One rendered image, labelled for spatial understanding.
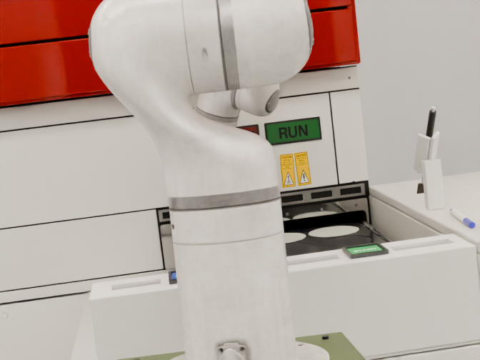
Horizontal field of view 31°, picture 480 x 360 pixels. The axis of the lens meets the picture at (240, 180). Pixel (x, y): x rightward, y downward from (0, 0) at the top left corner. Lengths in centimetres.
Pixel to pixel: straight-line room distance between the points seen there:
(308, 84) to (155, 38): 98
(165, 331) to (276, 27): 52
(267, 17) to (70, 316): 112
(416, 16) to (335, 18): 167
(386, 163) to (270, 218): 254
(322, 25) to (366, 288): 70
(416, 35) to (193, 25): 260
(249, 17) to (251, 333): 32
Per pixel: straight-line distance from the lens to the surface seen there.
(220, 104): 165
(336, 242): 167
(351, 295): 125
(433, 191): 155
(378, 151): 342
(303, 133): 184
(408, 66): 344
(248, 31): 88
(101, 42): 91
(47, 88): 177
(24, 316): 189
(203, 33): 88
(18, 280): 188
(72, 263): 186
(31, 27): 177
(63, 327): 189
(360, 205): 187
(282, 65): 90
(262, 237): 90
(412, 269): 127
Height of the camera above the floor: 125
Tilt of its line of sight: 8 degrees down
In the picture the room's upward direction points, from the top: 7 degrees counter-clockwise
